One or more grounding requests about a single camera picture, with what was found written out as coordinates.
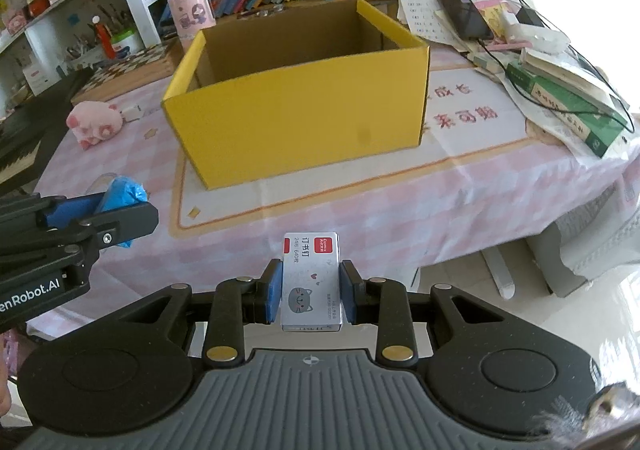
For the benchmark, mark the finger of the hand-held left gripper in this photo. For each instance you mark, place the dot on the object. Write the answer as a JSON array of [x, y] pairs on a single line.
[[125, 225], [65, 212]]

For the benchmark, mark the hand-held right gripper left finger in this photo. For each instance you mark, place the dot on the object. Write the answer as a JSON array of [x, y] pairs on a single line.
[[274, 291]]

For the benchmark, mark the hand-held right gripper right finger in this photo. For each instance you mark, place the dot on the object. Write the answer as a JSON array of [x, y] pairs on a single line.
[[348, 291]]

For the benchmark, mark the blue plastic wrapper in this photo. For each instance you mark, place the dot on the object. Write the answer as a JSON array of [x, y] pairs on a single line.
[[125, 191]]

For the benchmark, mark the white staple box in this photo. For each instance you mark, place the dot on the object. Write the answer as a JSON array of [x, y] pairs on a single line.
[[311, 280]]

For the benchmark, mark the yellow cardboard box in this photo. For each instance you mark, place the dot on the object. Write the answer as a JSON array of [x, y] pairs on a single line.
[[300, 120]]

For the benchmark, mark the pink checkered cloth-covered desktop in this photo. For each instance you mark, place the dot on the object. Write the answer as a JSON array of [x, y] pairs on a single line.
[[350, 190]]

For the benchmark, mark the black piano keyboard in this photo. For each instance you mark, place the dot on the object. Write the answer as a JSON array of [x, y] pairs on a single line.
[[25, 130]]

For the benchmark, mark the pink pig plush toy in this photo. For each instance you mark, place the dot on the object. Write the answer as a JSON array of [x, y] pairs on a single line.
[[95, 125]]

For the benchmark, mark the white desk leg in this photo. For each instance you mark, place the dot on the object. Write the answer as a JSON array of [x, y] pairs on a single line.
[[497, 272]]

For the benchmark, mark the wooden chessboard box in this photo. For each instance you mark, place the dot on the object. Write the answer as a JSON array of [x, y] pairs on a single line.
[[130, 67]]

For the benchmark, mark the red glue bottle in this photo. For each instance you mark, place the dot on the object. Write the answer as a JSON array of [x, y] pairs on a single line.
[[103, 40]]

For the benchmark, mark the green and white pen cup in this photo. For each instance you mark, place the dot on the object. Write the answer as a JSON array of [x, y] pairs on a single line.
[[126, 42]]

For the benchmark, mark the pink cylindrical pen holder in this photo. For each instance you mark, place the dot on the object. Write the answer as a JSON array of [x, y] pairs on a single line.
[[192, 15]]

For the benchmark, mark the thick green book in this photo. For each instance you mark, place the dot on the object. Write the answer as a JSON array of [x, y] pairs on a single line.
[[565, 112]]

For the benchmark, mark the pile of white papers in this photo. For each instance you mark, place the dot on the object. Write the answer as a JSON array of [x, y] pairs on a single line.
[[420, 5]]

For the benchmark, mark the black smartphone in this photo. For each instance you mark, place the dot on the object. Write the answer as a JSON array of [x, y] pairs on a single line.
[[465, 16]]

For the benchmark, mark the white paperback book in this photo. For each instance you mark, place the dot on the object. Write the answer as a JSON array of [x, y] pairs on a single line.
[[565, 75]]

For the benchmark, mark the pink notepad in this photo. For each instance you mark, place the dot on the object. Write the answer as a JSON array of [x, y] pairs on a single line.
[[490, 15]]

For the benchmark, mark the white plastic case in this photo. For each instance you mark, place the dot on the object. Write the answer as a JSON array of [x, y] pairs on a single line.
[[540, 37]]

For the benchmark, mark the black charger adapter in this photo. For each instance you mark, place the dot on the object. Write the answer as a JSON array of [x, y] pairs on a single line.
[[530, 16]]

